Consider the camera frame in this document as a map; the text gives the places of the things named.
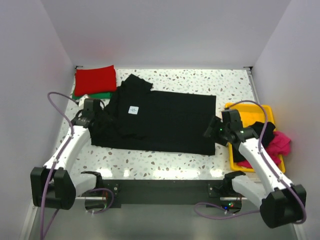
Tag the pink t shirt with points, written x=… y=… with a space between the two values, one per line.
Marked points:
x=280 y=145

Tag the green folded t shirt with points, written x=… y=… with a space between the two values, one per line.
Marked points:
x=101 y=95

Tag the yellow plastic bin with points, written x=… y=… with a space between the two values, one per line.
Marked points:
x=249 y=114

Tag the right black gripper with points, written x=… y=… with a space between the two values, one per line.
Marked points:
x=213 y=128

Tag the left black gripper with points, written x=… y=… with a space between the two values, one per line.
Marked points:
x=99 y=116

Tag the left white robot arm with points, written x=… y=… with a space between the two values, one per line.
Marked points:
x=51 y=185

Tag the red folded t shirt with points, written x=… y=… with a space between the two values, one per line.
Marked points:
x=95 y=81

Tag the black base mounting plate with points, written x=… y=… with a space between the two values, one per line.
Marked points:
x=163 y=192

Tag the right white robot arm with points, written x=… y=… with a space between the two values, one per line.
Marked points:
x=278 y=199

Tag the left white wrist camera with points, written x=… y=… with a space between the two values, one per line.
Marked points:
x=81 y=101

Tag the black t shirt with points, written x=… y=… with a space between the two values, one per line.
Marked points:
x=268 y=136
x=138 y=117

